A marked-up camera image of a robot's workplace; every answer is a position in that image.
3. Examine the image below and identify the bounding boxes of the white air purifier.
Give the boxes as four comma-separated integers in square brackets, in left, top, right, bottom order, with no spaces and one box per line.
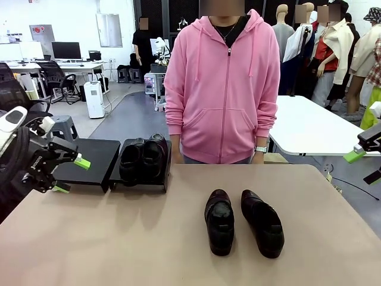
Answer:
[83,80,106,120]

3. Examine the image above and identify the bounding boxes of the silver cross necklace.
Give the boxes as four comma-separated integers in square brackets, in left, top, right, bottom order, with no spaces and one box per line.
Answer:
[213,20,239,44]

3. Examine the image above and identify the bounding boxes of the person's right hand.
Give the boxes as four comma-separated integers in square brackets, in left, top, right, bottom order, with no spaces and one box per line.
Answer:
[171,133,183,164]

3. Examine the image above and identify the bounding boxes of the black metal shoe stand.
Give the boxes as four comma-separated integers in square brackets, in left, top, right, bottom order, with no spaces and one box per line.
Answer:
[51,138,121,194]
[108,138,173,194]

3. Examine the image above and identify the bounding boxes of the grey plastic stool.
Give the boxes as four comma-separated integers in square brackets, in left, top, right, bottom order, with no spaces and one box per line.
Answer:
[49,115,79,142]

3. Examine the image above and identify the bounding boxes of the mannequin in grey tank top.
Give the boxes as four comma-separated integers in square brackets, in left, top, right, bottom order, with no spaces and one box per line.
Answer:
[271,4,296,65]

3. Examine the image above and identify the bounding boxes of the black computer monitor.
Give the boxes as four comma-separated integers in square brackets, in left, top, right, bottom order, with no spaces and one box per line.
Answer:
[51,42,82,61]

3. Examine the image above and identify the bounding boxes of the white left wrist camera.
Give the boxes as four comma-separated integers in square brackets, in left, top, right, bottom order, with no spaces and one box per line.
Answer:
[38,116,57,136]

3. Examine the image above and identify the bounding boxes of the glossy black leather shoe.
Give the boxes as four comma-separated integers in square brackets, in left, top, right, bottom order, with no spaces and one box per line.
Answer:
[118,137,145,187]
[142,133,169,180]

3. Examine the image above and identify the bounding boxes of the dark brown strap shoe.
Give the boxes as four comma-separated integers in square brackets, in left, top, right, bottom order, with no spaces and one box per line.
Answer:
[240,189,286,259]

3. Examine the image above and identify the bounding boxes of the neon yellow trousers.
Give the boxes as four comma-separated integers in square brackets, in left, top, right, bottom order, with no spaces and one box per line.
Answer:
[360,86,381,130]

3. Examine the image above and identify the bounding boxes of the person's left hand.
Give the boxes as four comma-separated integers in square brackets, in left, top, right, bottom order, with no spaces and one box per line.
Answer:
[252,145,266,165]

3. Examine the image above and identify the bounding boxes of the mannequin in white navy jacket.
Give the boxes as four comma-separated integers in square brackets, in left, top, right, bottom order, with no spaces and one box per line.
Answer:
[282,2,318,98]

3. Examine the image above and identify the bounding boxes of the small black office chair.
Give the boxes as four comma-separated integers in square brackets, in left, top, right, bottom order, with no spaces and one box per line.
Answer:
[38,61,82,105]

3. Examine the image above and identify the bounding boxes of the person in pink hoodie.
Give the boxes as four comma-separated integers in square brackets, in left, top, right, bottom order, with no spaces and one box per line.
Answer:
[163,8,282,165]

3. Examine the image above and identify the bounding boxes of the dark shoe with grey insole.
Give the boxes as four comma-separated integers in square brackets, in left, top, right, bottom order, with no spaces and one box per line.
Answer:
[204,188,236,257]

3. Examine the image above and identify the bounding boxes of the lit computer case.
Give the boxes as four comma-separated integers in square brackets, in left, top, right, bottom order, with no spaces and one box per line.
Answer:
[143,73,166,95]

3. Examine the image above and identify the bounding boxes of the thin black floor cable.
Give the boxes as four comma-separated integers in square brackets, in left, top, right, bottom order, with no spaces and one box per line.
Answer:
[332,176,381,201]

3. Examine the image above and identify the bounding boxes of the grey board with red marks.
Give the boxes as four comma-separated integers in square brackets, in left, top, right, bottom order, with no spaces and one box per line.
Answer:
[29,24,56,57]

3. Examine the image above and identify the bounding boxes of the background person in black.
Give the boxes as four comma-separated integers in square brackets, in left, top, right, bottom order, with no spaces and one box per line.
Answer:
[132,17,156,76]

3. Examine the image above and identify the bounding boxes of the white side table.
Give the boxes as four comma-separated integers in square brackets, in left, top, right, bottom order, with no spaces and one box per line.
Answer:
[267,95,381,157]

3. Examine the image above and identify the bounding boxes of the mannequin in red top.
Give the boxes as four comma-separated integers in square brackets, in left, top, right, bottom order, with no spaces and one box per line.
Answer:
[311,0,355,104]

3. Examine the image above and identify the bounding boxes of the mannequin with bucket hat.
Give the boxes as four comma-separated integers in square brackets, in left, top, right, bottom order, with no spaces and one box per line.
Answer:
[346,7,381,120]

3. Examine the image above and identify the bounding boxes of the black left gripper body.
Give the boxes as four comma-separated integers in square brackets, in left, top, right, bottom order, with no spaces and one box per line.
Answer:
[17,127,61,193]

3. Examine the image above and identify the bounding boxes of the large black mesh office chair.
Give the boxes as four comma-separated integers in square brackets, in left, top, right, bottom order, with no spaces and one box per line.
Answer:
[0,63,54,120]

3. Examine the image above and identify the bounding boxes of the person's right forearm pink sleeve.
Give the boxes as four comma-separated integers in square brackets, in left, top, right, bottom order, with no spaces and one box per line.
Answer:
[164,101,186,136]

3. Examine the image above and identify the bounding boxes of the white wall panel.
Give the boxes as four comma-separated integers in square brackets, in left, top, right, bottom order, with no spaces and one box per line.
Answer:
[96,13,123,48]

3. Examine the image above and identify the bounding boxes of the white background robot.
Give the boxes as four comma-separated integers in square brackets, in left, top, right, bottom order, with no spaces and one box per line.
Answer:
[149,36,171,66]

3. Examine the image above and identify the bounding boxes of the white office desk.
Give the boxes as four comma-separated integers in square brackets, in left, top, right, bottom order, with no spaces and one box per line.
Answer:
[0,60,105,101]

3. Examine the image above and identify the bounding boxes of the person's left forearm pink sleeve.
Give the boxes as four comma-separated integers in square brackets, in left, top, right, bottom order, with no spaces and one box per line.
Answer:
[254,102,279,140]

